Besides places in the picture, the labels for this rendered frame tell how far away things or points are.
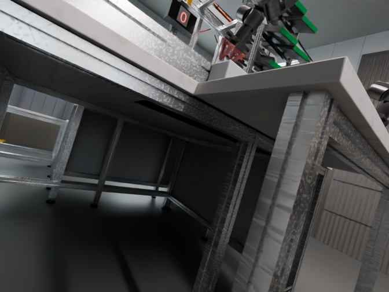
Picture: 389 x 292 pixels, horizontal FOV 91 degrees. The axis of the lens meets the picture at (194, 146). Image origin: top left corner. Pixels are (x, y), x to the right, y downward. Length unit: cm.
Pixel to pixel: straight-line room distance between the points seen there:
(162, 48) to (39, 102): 205
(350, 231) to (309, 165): 312
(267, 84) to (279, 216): 18
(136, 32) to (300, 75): 34
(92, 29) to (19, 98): 212
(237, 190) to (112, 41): 49
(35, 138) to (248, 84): 389
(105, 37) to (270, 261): 39
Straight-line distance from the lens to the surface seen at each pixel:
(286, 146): 27
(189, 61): 53
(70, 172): 215
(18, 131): 407
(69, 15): 37
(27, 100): 246
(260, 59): 106
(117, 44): 37
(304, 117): 28
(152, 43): 49
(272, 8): 88
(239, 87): 34
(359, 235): 337
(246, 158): 61
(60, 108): 245
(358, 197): 336
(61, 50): 37
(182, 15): 90
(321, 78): 27
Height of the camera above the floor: 72
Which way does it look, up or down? 1 degrees up
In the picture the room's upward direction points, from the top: 17 degrees clockwise
